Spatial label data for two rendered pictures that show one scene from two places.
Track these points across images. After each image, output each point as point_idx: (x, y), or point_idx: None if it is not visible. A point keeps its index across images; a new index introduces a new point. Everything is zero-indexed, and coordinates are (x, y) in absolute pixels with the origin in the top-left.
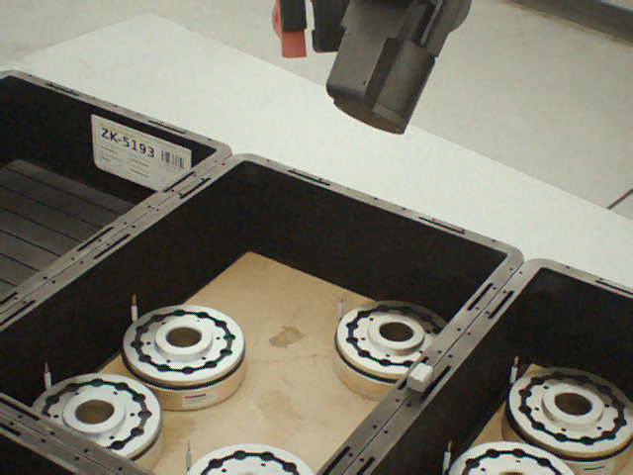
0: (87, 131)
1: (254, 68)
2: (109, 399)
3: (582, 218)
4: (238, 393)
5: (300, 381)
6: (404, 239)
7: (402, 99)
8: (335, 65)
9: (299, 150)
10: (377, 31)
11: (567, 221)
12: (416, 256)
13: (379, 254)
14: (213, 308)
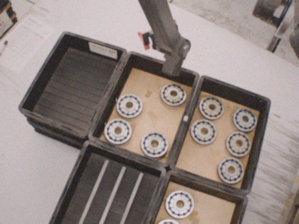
0: (87, 44)
1: None
2: (119, 126)
3: (200, 23)
4: (142, 113)
5: (154, 106)
6: None
7: (178, 71)
8: (163, 66)
9: (128, 11)
10: (172, 61)
11: (197, 25)
12: None
13: None
14: (130, 88)
